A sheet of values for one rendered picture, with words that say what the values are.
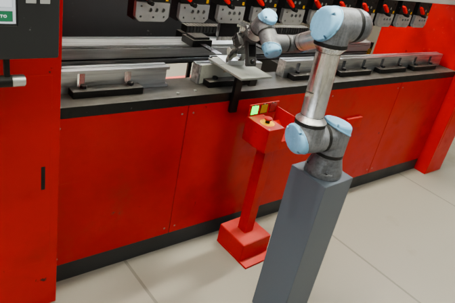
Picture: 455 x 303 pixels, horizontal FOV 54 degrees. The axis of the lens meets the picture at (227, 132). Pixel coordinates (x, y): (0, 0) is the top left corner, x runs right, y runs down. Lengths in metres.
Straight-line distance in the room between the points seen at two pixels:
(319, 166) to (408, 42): 2.42
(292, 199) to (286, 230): 0.15
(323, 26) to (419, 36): 2.52
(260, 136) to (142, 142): 0.54
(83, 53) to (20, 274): 0.96
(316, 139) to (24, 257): 1.21
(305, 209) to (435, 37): 2.40
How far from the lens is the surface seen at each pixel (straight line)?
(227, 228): 2.46
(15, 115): 1.61
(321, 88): 1.59
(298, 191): 1.84
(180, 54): 2.35
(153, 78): 2.01
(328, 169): 1.78
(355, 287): 2.59
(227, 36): 2.19
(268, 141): 2.08
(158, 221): 2.31
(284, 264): 2.03
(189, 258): 2.42
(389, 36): 4.14
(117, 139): 1.92
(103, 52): 2.16
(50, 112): 1.64
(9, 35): 1.12
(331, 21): 1.51
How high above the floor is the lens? 1.63
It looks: 26 degrees down
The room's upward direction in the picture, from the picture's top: 12 degrees clockwise
